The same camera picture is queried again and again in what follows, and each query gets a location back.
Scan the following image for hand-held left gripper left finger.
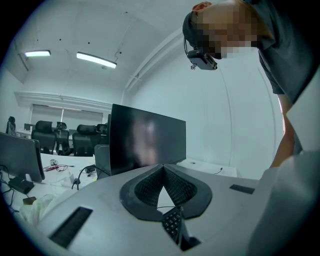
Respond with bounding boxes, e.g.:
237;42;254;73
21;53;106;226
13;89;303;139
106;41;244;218
119;164;165;222

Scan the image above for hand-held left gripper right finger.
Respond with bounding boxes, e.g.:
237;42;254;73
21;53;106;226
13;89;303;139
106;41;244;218
163;164;213;220

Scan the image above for black keyboard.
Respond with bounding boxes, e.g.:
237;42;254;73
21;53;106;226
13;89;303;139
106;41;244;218
161;206;187;247

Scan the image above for person's left forearm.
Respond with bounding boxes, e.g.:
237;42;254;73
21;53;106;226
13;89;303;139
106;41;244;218
270;94;296;169

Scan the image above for grey-backed computer monitor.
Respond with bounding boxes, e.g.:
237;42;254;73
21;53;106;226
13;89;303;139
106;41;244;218
0;132;46;183
94;144;112;176

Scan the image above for black computer monitor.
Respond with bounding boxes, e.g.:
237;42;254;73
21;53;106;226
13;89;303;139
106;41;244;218
109;103;187;177

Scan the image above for black office chair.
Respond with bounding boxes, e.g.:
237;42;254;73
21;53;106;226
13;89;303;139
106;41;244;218
31;120;58;155
5;116;17;136
71;124;101;157
55;121;71;156

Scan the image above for white plastic bag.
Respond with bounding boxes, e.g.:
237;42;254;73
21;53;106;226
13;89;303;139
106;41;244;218
19;193;56;226

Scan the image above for black power adapter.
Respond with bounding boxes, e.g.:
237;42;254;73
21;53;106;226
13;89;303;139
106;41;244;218
8;175;35;194

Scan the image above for long ceiling light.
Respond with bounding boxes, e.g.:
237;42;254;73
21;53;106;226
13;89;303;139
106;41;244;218
24;49;52;58
75;51;118;70

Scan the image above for person's dark grey shirt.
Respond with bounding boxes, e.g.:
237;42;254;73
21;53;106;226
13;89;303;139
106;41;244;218
243;0;320;105

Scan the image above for person's head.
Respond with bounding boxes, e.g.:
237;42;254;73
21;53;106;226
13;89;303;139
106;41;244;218
182;1;272;60

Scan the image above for red cables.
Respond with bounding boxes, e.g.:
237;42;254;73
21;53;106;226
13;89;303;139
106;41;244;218
43;163;76;174

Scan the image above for black head-mounted camera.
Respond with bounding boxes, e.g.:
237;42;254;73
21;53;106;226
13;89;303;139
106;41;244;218
186;49;219;71

